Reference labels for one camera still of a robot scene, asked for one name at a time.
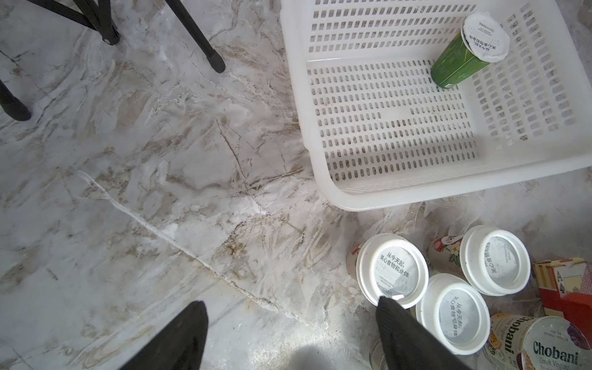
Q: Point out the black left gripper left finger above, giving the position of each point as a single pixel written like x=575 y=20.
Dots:
x=180 y=345

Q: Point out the black perforated music stand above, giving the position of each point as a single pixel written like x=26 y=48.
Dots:
x=97 y=16

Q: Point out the green yogurt cup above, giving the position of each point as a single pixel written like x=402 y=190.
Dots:
x=480 y=42

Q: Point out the playing card box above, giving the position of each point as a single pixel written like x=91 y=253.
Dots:
x=555 y=279

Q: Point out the white lid yogurt cup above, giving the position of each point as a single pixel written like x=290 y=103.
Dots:
x=495 y=262
x=387 y=265
x=377 y=357
x=455 y=313

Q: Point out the white plastic basket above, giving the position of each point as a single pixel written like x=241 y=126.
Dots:
x=380 y=133

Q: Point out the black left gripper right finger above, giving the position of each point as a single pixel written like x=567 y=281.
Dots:
x=407 y=344

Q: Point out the Chobani yogurt cup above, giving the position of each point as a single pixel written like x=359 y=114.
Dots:
x=523 y=342

